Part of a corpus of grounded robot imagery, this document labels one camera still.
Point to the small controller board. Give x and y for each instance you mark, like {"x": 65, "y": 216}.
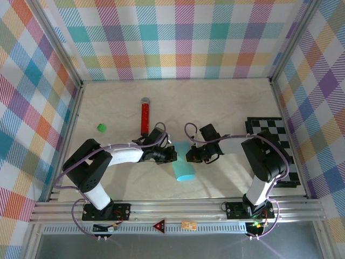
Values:
{"x": 111, "y": 228}
{"x": 256, "y": 224}

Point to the black folding chessboard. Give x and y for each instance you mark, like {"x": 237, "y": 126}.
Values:
{"x": 272, "y": 126}

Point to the grey metal panel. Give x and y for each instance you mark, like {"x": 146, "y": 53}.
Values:
{"x": 175, "y": 246}

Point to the orange sticker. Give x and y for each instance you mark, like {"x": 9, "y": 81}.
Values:
{"x": 188, "y": 225}

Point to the light blue paper sheet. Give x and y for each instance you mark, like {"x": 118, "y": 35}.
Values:
{"x": 183, "y": 167}

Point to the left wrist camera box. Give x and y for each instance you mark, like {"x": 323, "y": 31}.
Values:
{"x": 156, "y": 136}

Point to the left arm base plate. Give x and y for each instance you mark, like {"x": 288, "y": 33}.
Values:
{"x": 122, "y": 210}

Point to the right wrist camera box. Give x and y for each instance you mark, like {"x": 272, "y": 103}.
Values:
{"x": 208, "y": 132}

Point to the red glitter tube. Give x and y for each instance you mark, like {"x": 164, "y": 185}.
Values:
{"x": 145, "y": 118}

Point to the red warning triangle sticker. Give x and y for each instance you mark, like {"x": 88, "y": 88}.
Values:
{"x": 159, "y": 227}

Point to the green cube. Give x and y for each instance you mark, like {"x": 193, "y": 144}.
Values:
{"x": 101, "y": 128}

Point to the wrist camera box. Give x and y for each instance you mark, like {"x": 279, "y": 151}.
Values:
{"x": 208, "y": 132}
{"x": 156, "y": 136}

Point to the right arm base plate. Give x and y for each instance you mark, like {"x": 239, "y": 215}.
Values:
{"x": 233, "y": 210}

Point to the aluminium frame post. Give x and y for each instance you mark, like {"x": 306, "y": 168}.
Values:
{"x": 58, "y": 43}
{"x": 293, "y": 40}

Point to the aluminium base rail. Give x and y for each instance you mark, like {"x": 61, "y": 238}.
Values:
{"x": 175, "y": 209}

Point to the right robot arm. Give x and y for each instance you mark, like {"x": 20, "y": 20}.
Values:
{"x": 266, "y": 159}

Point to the aluminium side rail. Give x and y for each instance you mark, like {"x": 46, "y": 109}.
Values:
{"x": 280, "y": 108}
{"x": 73, "y": 121}

